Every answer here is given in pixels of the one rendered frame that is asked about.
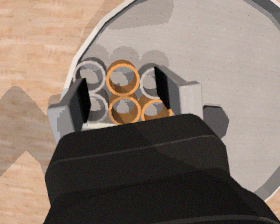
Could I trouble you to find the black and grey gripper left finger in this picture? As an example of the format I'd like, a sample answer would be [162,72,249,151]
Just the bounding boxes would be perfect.
[46,78,91,145]

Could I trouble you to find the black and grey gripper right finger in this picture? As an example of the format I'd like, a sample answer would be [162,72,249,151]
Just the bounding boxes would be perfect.
[154,65,203,120]

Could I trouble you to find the bronze bushing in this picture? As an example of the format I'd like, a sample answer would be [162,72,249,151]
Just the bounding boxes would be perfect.
[108,93,141,125]
[139,94,172,121]
[106,60,140,96]

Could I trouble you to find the grey metal bushing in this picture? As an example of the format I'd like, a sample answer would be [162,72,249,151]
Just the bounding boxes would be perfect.
[87,88,109,124]
[73,57,107,93]
[138,63,160,99]

